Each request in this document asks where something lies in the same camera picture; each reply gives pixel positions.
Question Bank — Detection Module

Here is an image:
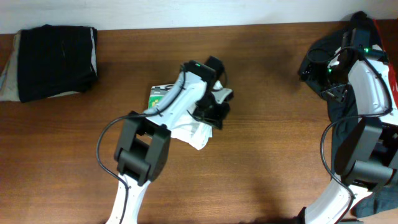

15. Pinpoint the black garment pile on right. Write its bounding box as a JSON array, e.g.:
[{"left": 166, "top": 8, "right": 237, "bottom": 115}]
[{"left": 303, "top": 11, "right": 397, "bottom": 218}]

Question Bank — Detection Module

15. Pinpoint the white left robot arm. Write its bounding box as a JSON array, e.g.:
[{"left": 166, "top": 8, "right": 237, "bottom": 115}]
[{"left": 105, "top": 57, "right": 233, "bottom": 223}]

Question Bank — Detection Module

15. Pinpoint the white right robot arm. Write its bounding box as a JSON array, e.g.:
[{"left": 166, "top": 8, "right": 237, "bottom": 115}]
[{"left": 300, "top": 44, "right": 397, "bottom": 223}]

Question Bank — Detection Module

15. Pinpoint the white t-shirt with robot print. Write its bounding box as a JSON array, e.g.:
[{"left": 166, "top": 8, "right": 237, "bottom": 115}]
[{"left": 144, "top": 80, "right": 225, "bottom": 150}]

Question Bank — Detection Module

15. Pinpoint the folded black clothes stack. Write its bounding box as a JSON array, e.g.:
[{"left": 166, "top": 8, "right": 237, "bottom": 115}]
[{"left": 1, "top": 24, "right": 98, "bottom": 103}]

